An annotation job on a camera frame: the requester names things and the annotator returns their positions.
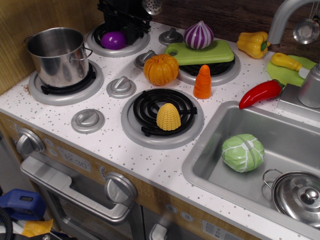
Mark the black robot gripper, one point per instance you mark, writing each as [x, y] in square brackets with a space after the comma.
[130, 14]

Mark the purple toy eggplant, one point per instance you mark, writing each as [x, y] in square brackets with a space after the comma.
[114, 40]

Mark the tall steel pot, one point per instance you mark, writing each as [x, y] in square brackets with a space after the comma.
[59, 55]

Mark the small lidded steel pot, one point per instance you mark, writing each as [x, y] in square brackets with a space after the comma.
[295, 194]

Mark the hanging perforated steel spoon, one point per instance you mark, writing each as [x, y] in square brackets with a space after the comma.
[152, 7]

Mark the silver knob beside pumpkin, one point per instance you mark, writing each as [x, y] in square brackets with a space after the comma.
[141, 59]

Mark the back silver stove knob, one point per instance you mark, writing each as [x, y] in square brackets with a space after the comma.
[170, 37]

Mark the silver stove knob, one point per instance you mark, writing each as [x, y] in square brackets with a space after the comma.
[87, 121]
[170, 37]
[121, 88]

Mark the orange toy pumpkin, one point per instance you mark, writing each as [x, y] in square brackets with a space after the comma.
[161, 69]

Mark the middle silver stove knob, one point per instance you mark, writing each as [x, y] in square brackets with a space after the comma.
[121, 88]

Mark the front left stove burner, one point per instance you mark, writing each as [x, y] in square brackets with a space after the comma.
[64, 96]

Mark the purple striped toy onion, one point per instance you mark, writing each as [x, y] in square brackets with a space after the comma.
[198, 36]

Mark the front right stove burner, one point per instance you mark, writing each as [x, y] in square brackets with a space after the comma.
[139, 119]

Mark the front silver stove knob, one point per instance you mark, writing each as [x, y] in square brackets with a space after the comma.
[87, 121]

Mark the orange toy carrot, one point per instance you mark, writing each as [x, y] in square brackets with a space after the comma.
[203, 83]

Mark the green toy cutting board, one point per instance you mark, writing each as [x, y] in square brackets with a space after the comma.
[218, 52]

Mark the yellow toy corn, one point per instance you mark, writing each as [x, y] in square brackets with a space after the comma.
[168, 117]

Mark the back right stove burner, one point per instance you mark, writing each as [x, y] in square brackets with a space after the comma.
[221, 73]

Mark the yellow toy bell pepper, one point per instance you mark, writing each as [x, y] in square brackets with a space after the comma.
[255, 44]

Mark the oven clock display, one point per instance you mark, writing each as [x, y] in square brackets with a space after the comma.
[75, 159]

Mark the left oven dial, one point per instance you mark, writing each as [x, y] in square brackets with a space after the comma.
[29, 142]

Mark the oven dial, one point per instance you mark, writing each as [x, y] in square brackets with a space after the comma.
[29, 142]
[118, 189]

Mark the red toy chili pepper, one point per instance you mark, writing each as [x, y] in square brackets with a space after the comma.
[261, 92]

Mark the right oven dial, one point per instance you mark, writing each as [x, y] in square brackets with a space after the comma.
[118, 189]

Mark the light green toy plate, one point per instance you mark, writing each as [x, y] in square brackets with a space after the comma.
[287, 76]

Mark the green toy cabbage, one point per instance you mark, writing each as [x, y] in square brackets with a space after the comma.
[243, 153]

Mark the hanging steel ladle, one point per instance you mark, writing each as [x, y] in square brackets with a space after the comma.
[307, 30]

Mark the silver toy faucet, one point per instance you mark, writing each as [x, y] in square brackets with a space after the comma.
[301, 100]

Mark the silver sink basin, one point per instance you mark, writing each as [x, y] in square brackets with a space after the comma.
[267, 163]

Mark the blue clamp tool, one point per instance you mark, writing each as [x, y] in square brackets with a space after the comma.
[23, 205]

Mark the yellow cloth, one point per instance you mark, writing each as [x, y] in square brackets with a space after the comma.
[34, 228]

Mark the yellow handled toy knife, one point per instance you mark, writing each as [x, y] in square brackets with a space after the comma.
[285, 61]

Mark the silver oven door handle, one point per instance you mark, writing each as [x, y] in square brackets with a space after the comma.
[60, 184]

